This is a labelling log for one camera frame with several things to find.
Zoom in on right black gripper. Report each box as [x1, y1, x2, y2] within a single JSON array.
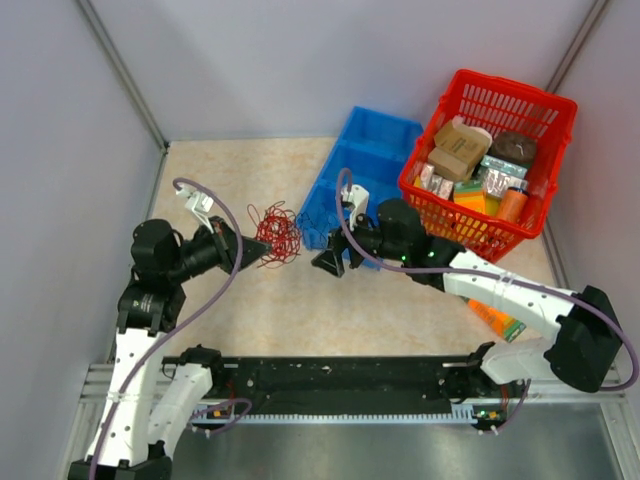
[[312, 206, 407, 278]]

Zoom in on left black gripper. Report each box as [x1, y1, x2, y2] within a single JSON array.
[[167, 214, 272, 281]]

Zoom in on red wire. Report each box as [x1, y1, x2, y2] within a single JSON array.
[[247, 200, 304, 269]]

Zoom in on black thin wire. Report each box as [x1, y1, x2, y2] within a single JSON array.
[[294, 212, 336, 241]]

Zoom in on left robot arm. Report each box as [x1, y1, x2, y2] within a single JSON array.
[[67, 216, 271, 479]]

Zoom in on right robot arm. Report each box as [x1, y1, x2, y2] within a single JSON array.
[[312, 198, 623, 396]]

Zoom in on blue three-compartment bin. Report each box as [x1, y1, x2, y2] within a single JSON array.
[[292, 105, 425, 272]]

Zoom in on silver foil packets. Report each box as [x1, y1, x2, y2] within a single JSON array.
[[413, 163, 454, 200]]

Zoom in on lower brown cardboard box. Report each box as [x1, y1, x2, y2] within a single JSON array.
[[428, 148, 474, 183]]

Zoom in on brown cardboard box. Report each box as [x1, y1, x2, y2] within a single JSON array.
[[428, 148, 474, 183], [434, 117, 492, 165]]

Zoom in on yellow sponge pack in basket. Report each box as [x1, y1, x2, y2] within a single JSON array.
[[453, 180, 500, 216]]

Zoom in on teal tissue pack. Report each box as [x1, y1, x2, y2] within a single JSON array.
[[479, 155, 528, 198]]

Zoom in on upper brown cardboard box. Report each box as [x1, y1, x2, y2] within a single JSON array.
[[434, 117, 492, 165]]

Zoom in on orange yellow sponge pack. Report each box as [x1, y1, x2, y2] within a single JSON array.
[[466, 299, 526, 343]]

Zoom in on orange bottle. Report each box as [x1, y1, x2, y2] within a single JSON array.
[[495, 186, 529, 224]]

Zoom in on dark brown round item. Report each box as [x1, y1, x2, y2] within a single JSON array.
[[489, 131, 537, 165]]

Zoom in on red plastic basket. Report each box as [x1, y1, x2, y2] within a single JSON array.
[[398, 69, 578, 262]]

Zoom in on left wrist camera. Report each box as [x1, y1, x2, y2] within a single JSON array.
[[175, 182, 214, 230]]

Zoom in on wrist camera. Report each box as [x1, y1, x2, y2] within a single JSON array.
[[175, 182, 214, 230], [341, 184, 369, 231]]

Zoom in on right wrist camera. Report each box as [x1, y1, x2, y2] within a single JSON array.
[[341, 184, 369, 231]]

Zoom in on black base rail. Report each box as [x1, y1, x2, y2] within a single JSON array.
[[162, 355, 506, 416]]

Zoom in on white cable duct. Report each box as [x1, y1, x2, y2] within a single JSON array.
[[184, 403, 481, 426]]

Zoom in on left aluminium corner post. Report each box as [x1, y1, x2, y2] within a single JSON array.
[[74, 0, 169, 154]]

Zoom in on aluminium corner post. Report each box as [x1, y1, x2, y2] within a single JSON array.
[[544, 0, 613, 94], [74, 0, 169, 154]]

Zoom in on right aluminium corner post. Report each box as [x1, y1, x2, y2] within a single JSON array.
[[544, 0, 613, 94]]

